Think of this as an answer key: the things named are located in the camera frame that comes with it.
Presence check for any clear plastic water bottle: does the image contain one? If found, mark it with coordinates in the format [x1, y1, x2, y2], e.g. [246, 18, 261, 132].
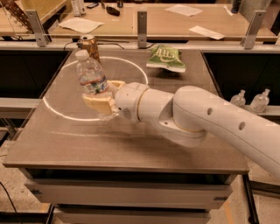
[74, 49, 119, 122]

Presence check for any black floor cable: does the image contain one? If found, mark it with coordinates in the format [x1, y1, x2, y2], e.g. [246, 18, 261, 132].
[0, 180, 19, 214]

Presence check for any black computer mouse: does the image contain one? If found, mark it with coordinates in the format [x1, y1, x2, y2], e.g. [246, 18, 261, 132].
[106, 6, 120, 17]

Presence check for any clear sanitizer bottle left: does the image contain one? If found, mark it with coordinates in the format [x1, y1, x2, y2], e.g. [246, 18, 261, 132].
[230, 90, 246, 108]

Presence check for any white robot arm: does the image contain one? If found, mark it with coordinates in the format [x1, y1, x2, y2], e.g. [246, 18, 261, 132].
[82, 81, 280, 179]

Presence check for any gold soda can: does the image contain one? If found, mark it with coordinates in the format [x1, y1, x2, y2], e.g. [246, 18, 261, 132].
[77, 34, 100, 61]

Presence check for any white paper sheet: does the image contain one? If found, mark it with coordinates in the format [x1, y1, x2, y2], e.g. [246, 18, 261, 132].
[59, 17, 103, 34]
[166, 4, 202, 17]

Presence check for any white drawer cabinet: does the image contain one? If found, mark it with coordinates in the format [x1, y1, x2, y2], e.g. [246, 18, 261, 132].
[20, 168, 239, 224]

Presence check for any white paper sheet left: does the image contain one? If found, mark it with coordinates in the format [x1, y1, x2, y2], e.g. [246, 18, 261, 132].
[59, 17, 103, 34]

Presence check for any white canister on desk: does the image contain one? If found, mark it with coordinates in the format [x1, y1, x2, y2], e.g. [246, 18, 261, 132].
[71, 0, 86, 17]

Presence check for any white paper sheet top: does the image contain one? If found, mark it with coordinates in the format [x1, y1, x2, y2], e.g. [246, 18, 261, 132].
[166, 4, 202, 17]

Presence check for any clear sanitizer bottle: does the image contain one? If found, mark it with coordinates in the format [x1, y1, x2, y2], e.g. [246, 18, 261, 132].
[230, 90, 246, 108]
[250, 88, 270, 113]

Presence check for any left metal bracket post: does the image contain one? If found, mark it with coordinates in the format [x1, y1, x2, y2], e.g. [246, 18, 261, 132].
[26, 10, 50, 47]

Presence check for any middle metal bracket post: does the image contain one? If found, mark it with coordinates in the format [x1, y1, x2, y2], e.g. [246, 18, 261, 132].
[137, 10, 147, 48]

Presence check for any right metal bracket post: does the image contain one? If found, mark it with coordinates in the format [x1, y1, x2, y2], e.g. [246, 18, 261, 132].
[241, 10, 266, 50]

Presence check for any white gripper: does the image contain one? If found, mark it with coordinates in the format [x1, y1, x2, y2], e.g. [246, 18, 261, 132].
[82, 80, 150, 123]

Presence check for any white paper slip right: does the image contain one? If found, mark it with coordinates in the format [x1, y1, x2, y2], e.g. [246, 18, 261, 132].
[190, 25, 225, 40]

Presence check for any green jalapeno chip bag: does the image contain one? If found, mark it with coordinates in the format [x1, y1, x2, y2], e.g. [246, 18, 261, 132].
[146, 45, 186, 73]

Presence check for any metal bracket post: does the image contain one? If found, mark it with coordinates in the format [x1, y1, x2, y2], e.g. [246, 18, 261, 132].
[26, 10, 50, 47]
[241, 10, 266, 50]
[137, 10, 147, 48]

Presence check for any clear sanitizer bottle right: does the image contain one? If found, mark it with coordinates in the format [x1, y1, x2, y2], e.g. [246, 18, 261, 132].
[250, 88, 270, 113]

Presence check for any black cable behind can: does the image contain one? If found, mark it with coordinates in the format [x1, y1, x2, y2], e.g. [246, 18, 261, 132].
[62, 38, 156, 52]

